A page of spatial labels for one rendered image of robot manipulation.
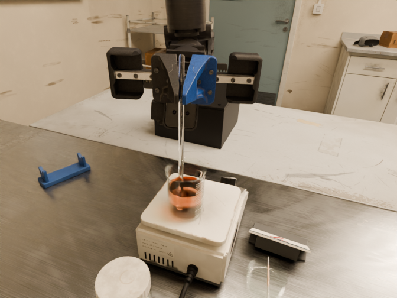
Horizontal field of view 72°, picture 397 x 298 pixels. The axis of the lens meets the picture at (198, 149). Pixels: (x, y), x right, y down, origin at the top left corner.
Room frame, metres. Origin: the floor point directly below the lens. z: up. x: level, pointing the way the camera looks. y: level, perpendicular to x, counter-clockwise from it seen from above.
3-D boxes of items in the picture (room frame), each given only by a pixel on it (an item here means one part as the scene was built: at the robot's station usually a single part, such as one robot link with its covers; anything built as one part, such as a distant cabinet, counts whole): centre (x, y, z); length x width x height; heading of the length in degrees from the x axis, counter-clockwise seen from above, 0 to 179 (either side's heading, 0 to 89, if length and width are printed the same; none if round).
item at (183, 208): (0.28, 0.02, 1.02); 0.06 x 0.05 x 0.08; 145
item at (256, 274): (0.24, -0.10, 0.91); 0.06 x 0.06 x 0.02
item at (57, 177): (0.47, 0.28, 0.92); 0.10 x 0.03 x 0.04; 138
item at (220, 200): (0.30, 0.00, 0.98); 0.12 x 0.12 x 0.01; 72
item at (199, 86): (0.29, 0.00, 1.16); 0.07 x 0.04 x 0.06; 1
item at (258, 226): (0.31, -0.13, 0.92); 0.09 x 0.06 x 0.04; 67
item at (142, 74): (0.37, 0.02, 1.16); 0.19 x 0.08 x 0.06; 91
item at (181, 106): (0.28, 0.02, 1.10); 0.01 x 0.01 x 0.20
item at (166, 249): (0.33, 0.00, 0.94); 0.22 x 0.13 x 0.08; 162
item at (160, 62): (0.29, 0.04, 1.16); 0.07 x 0.04 x 0.06; 1
